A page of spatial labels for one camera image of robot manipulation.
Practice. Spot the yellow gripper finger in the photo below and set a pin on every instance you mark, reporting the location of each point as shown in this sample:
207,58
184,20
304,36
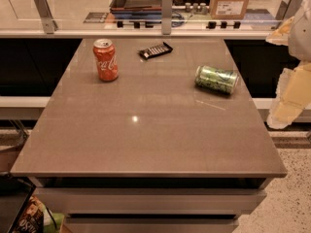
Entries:
293,95
281,36

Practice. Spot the green soda can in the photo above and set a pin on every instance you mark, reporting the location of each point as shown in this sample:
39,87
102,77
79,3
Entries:
216,79

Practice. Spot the red cola can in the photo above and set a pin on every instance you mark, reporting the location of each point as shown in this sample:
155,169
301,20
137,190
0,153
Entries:
106,60

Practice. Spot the cardboard box with label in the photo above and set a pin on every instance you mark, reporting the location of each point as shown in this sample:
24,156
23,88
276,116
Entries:
228,9

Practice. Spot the black snack bar wrapper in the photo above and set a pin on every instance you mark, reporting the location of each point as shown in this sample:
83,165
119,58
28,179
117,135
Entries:
155,51

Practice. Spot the upper grey drawer front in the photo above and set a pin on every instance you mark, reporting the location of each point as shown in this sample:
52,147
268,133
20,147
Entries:
152,201

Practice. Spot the grey drawer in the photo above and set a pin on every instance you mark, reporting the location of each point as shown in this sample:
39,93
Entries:
143,225
152,201

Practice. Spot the lower grey drawer front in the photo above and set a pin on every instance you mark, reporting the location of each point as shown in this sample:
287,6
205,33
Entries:
143,225

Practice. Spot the chip bag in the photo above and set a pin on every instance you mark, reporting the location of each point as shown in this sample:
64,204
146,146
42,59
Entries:
32,219

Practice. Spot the black bin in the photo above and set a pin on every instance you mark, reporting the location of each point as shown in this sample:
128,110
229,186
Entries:
14,195

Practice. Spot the right metal glass bracket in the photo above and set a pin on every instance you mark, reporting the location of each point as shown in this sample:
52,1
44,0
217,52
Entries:
288,9

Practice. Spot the metal glass bracket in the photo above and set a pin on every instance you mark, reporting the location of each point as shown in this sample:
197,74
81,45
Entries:
166,16
288,9
45,14

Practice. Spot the middle metal glass bracket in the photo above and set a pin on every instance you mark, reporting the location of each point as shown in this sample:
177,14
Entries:
166,16

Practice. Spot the left metal glass bracket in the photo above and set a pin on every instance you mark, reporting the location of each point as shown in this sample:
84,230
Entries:
45,14

